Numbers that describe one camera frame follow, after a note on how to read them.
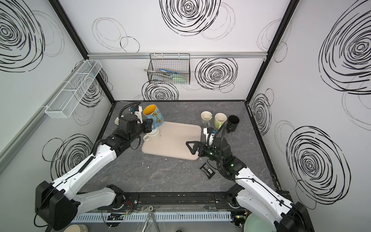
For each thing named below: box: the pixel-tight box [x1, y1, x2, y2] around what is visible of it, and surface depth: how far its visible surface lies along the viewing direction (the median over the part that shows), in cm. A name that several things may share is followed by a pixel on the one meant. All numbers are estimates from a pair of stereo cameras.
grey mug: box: [200, 110, 214, 128], surface depth 101 cm
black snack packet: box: [199, 162, 216, 180], surface depth 84 cm
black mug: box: [226, 115, 240, 134], surface depth 101 cm
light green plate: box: [243, 212, 277, 232], surface depth 68 cm
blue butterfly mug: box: [142, 103, 164, 131], surface depth 82 cm
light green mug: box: [214, 112, 228, 130], surface depth 101 cm
